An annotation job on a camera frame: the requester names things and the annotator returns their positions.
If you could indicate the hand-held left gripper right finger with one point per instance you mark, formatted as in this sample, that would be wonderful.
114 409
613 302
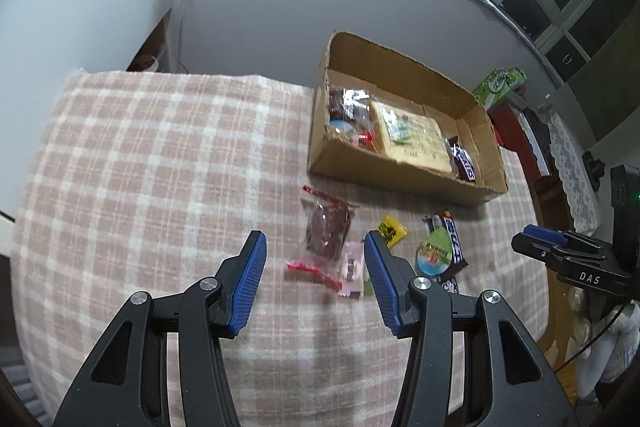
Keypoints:
381 282

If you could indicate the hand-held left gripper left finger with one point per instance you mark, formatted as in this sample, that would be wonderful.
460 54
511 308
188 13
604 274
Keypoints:
249 282

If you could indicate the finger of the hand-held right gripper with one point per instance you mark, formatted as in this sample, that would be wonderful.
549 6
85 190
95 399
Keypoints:
545 232
545 253

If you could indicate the pink candy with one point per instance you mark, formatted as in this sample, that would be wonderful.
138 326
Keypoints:
351 269

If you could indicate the yellow candy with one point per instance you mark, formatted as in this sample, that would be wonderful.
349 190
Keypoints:
392 232

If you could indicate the green jelly cup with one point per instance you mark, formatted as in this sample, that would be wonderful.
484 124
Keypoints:
434 252

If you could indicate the dark candy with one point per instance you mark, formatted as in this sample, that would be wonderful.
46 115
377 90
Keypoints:
450 285

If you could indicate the red date packet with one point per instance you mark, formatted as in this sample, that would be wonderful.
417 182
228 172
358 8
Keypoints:
327 227

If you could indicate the blue label chocolate bar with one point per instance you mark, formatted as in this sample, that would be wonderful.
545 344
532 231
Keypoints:
457 247

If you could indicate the brown chocolate bar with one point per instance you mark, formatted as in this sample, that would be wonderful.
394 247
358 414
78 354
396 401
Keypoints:
464 164

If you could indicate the cracker packet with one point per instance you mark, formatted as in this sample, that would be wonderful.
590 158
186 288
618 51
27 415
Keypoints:
425 147

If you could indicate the green candy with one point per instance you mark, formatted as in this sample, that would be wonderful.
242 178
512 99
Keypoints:
400 132

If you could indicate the blue jelly cup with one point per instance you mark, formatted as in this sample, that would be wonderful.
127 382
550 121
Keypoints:
342 130

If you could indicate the clear snack bag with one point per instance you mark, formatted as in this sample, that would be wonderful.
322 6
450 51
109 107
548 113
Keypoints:
345 104

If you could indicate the white lace cloth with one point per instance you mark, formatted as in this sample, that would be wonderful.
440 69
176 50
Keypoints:
570 167

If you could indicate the dark figurine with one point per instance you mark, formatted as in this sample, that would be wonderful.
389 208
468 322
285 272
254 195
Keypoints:
594 169

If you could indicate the red cardboard box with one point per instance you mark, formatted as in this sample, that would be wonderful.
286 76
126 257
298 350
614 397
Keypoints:
515 132

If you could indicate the dark curtain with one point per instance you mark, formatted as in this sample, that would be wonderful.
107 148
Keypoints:
610 97

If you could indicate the green paper bag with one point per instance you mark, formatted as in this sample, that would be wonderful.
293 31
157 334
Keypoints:
492 89

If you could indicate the pink plaid tablecloth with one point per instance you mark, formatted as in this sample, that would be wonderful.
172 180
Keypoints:
150 157

